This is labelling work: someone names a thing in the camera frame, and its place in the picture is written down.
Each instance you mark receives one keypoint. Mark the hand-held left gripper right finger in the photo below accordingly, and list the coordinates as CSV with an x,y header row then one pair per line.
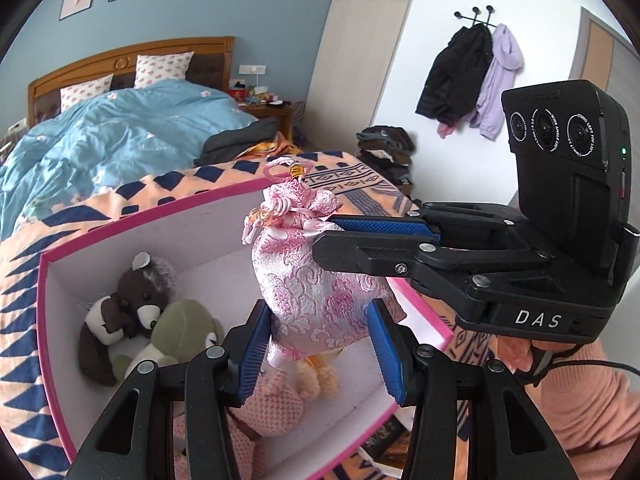
x,y
390,355

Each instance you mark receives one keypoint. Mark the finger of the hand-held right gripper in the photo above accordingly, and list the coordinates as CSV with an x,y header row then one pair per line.
x,y
360,255
385,227

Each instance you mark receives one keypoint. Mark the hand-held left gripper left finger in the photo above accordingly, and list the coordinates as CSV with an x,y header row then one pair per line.
x,y
252,355

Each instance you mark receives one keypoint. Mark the pink knitted plush toy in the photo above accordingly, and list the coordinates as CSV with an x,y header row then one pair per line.
x,y
270,405

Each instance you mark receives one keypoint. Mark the beige fluffy plush toy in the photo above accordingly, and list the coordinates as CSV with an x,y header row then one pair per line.
x,y
320,375

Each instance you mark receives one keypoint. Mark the green frog plush toy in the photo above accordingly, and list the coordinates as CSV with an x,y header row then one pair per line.
x,y
180,322

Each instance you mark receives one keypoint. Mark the black tissue pack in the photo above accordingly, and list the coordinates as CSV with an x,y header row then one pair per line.
x,y
387,440

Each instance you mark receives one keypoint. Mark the pink cardboard box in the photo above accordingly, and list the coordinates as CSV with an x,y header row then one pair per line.
x,y
210,280

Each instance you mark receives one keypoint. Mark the brown monkey plush toy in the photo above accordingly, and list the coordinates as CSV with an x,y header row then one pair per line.
x,y
135,285

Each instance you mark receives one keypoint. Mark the person's right forearm pink sleeve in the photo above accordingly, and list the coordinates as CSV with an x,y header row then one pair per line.
x,y
585,405

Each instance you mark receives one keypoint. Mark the person's right hand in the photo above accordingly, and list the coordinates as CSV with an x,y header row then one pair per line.
x,y
515,355

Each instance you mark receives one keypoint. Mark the orange patterned blanket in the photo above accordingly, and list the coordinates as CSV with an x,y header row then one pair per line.
x,y
350,180

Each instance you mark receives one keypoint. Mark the pile of dark clothes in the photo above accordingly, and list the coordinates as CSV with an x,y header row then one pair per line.
x,y
385,155

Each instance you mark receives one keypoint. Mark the pink garment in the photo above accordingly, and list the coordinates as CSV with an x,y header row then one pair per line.
x,y
446,129

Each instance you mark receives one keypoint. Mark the lilac hoodie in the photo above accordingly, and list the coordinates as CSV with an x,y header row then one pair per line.
x,y
500,80

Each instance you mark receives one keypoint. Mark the yellow printed cloth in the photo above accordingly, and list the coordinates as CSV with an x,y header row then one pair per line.
x,y
272,149

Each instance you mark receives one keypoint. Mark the wooden door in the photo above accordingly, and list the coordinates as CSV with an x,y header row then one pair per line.
x,y
600,50

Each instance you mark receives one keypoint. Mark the cluttered wooden nightstand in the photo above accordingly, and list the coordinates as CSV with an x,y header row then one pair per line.
x,y
272,112

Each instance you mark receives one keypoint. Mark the folded grey clothes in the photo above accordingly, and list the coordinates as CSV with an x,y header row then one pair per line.
x,y
240,140

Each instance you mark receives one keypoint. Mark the black jacket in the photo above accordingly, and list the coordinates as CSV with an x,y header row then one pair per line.
x,y
452,75

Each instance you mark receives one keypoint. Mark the beige wardrobe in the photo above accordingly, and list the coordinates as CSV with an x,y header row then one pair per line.
x,y
360,35

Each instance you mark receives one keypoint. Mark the black coat hook rack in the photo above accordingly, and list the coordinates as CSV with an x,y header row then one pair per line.
x,y
475,16

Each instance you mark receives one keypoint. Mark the blue floral duvet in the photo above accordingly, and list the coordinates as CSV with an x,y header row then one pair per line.
x,y
125,135

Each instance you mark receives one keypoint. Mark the white pillow with pink print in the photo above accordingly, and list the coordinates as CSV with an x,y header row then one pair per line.
x,y
85,92
162,69

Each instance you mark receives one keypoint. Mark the wooden bed headboard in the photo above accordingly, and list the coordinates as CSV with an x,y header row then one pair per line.
x,y
165,50

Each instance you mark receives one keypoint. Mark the white wall socket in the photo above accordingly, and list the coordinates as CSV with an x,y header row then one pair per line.
x,y
252,69
18,125

